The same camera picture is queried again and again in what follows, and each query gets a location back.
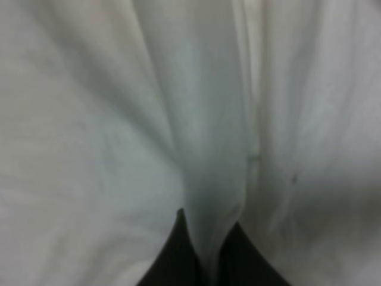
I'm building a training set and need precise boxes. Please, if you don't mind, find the white short sleeve shirt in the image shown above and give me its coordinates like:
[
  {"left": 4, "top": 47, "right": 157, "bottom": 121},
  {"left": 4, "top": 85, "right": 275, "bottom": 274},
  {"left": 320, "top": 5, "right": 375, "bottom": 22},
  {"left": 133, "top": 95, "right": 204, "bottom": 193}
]
[{"left": 1, "top": 1, "right": 380, "bottom": 285}]

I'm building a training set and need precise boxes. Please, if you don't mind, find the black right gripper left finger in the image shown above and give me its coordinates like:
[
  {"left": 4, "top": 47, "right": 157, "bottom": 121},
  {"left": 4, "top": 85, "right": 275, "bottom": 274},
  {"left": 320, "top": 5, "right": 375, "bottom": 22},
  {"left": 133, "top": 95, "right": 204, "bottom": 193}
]
[{"left": 138, "top": 209, "right": 203, "bottom": 286}]

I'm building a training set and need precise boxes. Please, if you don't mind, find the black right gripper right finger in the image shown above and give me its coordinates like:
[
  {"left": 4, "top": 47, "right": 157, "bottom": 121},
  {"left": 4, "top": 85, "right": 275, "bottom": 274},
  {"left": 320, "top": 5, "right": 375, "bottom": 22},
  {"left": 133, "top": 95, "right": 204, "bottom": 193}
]
[{"left": 217, "top": 223, "right": 289, "bottom": 286}]

